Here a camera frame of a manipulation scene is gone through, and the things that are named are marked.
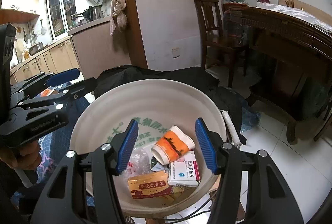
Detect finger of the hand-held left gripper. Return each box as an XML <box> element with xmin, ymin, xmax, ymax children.
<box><xmin>18</xmin><ymin>77</ymin><xmax>97</xmax><ymax>117</ymax></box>
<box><xmin>10</xmin><ymin>68</ymin><xmax>81</xmax><ymax>100</ymax></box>

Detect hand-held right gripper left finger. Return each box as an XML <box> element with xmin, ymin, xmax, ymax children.
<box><xmin>31</xmin><ymin>119</ymin><xmax>139</xmax><ymax>224</ymax></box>

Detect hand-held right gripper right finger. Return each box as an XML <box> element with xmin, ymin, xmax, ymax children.
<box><xmin>195</xmin><ymin>117</ymin><xmax>308</xmax><ymax>224</ymax></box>

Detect clear plastic bag red print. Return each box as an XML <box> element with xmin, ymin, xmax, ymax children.
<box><xmin>128</xmin><ymin>149</ymin><xmax>153</xmax><ymax>178</ymax></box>

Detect orange and white packet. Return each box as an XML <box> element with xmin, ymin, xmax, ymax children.
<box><xmin>41</xmin><ymin>88</ymin><xmax>57</xmax><ymax>98</ymax></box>

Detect white medicine box blue logo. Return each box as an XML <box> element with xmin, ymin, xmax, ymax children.
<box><xmin>167</xmin><ymin>151</ymin><xmax>202</xmax><ymax>187</ymax></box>

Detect white plastic bucket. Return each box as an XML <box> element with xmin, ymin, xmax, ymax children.
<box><xmin>70</xmin><ymin>79</ymin><xmax>247</xmax><ymax>219</ymax></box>

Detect orange white paper cup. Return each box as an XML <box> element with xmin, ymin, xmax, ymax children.
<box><xmin>151</xmin><ymin>125</ymin><xmax>195</xmax><ymax>165</ymax></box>

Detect long brown medicine box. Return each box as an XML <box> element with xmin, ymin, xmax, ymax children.
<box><xmin>127</xmin><ymin>170</ymin><xmax>174</xmax><ymax>200</ymax></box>

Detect small yellow brown box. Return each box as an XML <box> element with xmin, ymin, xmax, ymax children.
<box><xmin>156</xmin><ymin>186</ymin><xmax>185</xmax><ymax>201</ymax></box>

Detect beige kitchen base cabinets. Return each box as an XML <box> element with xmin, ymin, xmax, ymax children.
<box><xmin>10</xmin><ymin>16</ymin><xmax>112</xmax><ymax>84</ymax></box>

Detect steel rice cooker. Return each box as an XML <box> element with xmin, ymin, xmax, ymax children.
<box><xmin>28</xmin><ymin>42</ymin><xmax>44</xmax><ymax>56</ymax></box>

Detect blue plastic bag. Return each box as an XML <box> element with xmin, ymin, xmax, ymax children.
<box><xmin>240</xmin><ymin>107</ymin><xmax>261</xmax><ymax>133</ymax></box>

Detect kitchen window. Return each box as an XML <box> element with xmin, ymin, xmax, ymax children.
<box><xmin>45</xmin><ymin>0</ymin><xmax>79</xmax><ymax>41</ymax></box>

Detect steel kettle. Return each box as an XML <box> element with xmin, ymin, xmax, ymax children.
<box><xmin>87</xmin><ymin>5</ymin><xmax>103</xmax><ymax>21</ymax></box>

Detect hanging plastic bags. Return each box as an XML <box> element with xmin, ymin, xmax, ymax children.
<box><xmin>109</xmin><ymin>0</ymin><xmax>128</xmax><ymax>36</ymax></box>

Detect black cloth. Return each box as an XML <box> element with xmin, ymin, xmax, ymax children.
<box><xmin>94</xmin><ymin>65</ymin><xmax>243</xmax><ymax>136</ymax></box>

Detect dark wooden chair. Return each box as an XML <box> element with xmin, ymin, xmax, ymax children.
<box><xmin>193</xmin><ymin>0</ymin><xmax>250</xmax><ymax>88</ymax></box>

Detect dark wooden dining table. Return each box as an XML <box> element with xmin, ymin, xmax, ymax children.
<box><xmin>222</xmin><ymin>4</ymin><xmax>332</xmax><ymax>144</ymax></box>

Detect clear plastic table sheet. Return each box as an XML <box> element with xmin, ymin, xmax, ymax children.
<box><xmin>256</xmin><ymin>4</ymin><xmax>332</xmax><ymax>33</ymax></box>

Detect light wooden board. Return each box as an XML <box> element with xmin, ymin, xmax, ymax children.
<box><xmin>278</xmin><ymin>0</ymin><xmax>332</xmax><ymax>17</ymax></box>

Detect brown wall cabinet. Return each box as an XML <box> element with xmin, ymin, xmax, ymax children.
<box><xmin>0</xmin><ymin>8</ymin><xmax>40</xmax><ymax>25</ymax></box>

